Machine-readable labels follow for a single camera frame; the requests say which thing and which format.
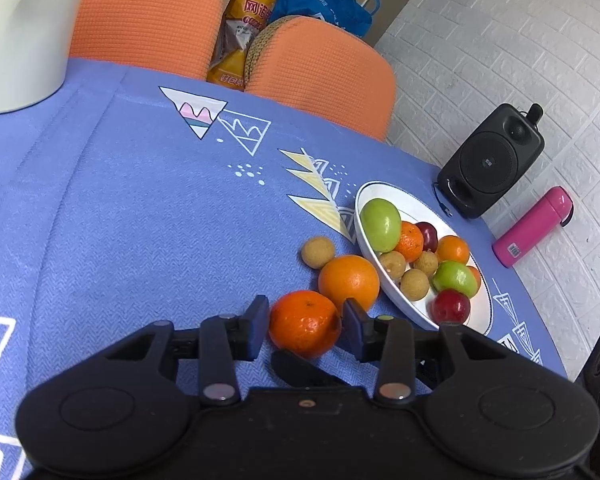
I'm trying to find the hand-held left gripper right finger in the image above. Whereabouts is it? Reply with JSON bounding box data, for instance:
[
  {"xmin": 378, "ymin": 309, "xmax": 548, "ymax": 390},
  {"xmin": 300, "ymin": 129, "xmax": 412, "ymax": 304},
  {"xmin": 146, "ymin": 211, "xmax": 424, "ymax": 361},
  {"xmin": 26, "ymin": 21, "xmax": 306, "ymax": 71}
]
[{"xmin": 342, "ymin": 298, "xmax": 518, "ymax": 406}]

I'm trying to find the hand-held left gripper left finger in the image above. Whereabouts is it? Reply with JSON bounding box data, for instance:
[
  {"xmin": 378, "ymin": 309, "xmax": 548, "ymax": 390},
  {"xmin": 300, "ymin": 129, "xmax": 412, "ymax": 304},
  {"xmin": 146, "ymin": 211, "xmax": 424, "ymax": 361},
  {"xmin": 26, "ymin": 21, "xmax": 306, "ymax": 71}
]
[{"xmin": 102, "ymin": 295, "xmax": 271, "ymax": 407}]

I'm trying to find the smooth round orange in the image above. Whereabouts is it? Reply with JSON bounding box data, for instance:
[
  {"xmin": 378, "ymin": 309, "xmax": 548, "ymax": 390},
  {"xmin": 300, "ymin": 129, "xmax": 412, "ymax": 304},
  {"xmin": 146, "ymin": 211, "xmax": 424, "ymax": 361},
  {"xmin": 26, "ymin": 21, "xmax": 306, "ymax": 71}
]
[
  {"xmin": 436, "ymin": 235, "xmax": 471, "ymax": 266},
  {"xmin": 318, "ymin": 255, "xmax": 381, "ymax": 316}
]

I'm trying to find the brown longan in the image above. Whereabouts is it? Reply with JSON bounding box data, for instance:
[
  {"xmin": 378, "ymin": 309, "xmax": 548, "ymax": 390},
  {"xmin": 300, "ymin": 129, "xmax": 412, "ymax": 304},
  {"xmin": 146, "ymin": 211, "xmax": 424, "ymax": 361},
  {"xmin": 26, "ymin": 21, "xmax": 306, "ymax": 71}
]
[
  {"xmin": 378, "ymin": 251, "xmax": 407, "ymax": 281},
  {"xmin": 300, "ymin": 236, "xmax": 336, "ymax": 269},
  {"xmin": 413, "ymin": 250, "xmax": 440, "ymax": 277},
  {"xmin": 400, "ymin": 268, "xmax": 431, "ymax": 302}
]

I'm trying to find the red plum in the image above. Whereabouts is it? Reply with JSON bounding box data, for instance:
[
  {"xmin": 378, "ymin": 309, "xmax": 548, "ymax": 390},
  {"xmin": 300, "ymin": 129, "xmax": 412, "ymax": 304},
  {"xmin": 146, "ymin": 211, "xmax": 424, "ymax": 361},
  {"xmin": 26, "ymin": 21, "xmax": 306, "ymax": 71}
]
[
  {"xmin": 414, "ymin": 222, "xmax": 439, "ymax": 253},
  {"xmin": 432, "ymin": 289, "xmax": 472, "ymax": 326}
]

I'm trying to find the green jujube fruit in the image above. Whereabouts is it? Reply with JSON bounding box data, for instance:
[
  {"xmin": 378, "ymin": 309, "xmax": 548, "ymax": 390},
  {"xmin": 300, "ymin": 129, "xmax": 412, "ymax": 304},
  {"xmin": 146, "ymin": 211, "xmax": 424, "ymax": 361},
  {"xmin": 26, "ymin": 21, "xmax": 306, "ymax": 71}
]
[
  {"xmin": 360, "ymin": 198, "xmax": 402, "ymax": 253},
  {"xmin": 432, "ymin": 260, "xmax": 477, "ymax": 298}
]

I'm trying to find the white porcelain plate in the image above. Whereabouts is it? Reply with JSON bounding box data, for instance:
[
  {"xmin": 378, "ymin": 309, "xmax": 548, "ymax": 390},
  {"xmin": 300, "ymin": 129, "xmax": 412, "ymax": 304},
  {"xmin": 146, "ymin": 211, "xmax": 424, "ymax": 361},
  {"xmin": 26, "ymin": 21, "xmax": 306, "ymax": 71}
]
[{"xmin": 354, "ymin": 181, "xmax": 493, "ymax": 337}]

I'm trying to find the blue printed tablecloth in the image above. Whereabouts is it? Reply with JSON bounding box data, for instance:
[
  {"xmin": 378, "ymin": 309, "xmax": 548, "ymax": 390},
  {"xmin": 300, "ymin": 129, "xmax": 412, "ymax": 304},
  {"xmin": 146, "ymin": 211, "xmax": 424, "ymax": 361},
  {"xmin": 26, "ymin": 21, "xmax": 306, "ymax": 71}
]
[{"xmin": 0, "ymin": 57, "xmax": 568, "ymax": 480}]

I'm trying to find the pink bottle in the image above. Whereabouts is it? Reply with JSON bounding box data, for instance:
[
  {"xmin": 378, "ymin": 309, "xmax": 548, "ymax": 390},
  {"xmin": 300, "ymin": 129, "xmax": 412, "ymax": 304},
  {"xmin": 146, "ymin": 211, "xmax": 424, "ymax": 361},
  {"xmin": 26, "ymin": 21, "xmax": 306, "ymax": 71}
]
[{"xmin": 492, "ymin": 186, "xmax": 574, "ymax": 267}]

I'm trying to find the black speaker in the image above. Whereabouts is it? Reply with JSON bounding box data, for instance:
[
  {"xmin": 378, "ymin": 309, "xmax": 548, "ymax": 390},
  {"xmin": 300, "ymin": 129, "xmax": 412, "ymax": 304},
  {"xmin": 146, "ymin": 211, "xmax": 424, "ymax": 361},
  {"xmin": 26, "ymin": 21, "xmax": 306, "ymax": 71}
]
[{"xmin": 436, "ymin": 103, "xmax": 546, "ymax": 219}]

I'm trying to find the orange fabric chair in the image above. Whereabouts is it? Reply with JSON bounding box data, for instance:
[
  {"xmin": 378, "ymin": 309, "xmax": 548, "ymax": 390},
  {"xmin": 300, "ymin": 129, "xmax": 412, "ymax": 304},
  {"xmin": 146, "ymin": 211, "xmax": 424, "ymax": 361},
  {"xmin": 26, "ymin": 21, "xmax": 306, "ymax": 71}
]
[
  {"xmin": 245, "ymin": 16, "xmax": 397, "ymax": 142},
  {"xmin": 70, "ymin": 0, "xmax": 223, "ymax": 81}
]

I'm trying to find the yellow snack bag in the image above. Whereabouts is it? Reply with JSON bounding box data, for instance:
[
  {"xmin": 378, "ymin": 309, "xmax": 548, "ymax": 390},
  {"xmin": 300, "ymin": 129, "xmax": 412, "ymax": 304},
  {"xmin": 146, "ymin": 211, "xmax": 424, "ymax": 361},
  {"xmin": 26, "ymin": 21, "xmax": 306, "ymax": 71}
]
[{"xmin": 207, "ymin": 0, "xmax": 281, "ymax": 92}]

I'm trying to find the blue tote bag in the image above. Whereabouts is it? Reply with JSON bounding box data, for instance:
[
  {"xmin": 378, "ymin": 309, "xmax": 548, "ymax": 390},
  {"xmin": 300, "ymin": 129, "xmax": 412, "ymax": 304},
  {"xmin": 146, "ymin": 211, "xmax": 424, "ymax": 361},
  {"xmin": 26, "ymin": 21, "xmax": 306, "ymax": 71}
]
[{"xmin": 270, "ymin": 0, "xmax": 381, "ymax": 38}]

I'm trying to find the white thermos jug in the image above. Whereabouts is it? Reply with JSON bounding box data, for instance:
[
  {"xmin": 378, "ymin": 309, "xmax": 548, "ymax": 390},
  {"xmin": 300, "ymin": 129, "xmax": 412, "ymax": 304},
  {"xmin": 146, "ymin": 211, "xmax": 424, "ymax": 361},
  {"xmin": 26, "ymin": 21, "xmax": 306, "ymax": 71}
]
[{"xmin": 0, "ymin": 0, "xmax": 95, "ymax": 114}]

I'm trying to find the black cable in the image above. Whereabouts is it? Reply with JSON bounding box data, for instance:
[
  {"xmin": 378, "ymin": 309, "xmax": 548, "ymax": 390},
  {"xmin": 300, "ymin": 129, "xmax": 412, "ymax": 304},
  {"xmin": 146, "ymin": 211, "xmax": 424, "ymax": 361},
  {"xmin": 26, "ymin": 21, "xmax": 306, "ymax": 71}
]
[{"xmin": 432, "ymin": 182, "xmax": 453, "ymax": 218}]

